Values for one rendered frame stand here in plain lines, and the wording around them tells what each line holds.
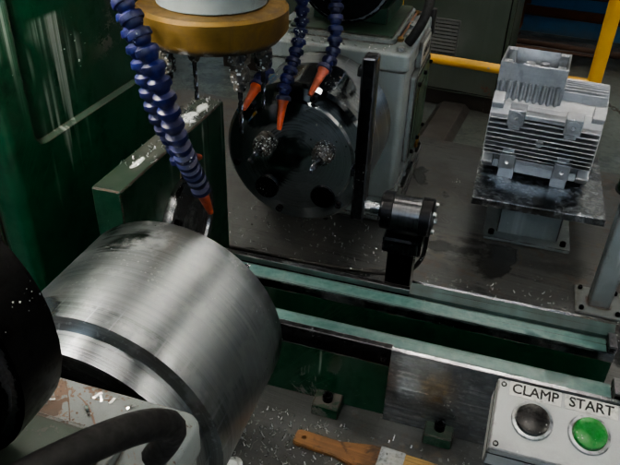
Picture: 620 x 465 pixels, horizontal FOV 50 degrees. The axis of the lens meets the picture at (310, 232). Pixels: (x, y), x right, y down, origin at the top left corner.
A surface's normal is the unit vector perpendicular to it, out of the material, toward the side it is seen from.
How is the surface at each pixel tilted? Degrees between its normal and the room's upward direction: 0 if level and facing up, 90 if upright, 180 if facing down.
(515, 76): 90
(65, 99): 90
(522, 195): 0
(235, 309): 51
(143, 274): 9
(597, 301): 90
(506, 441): 23
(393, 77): 90
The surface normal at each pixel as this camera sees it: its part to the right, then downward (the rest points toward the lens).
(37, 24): 0.95, 0.19
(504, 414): -0.09, -0.56
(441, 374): -0.29, 0.52
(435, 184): 0.03, -0.83
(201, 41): 0.00, 0.55
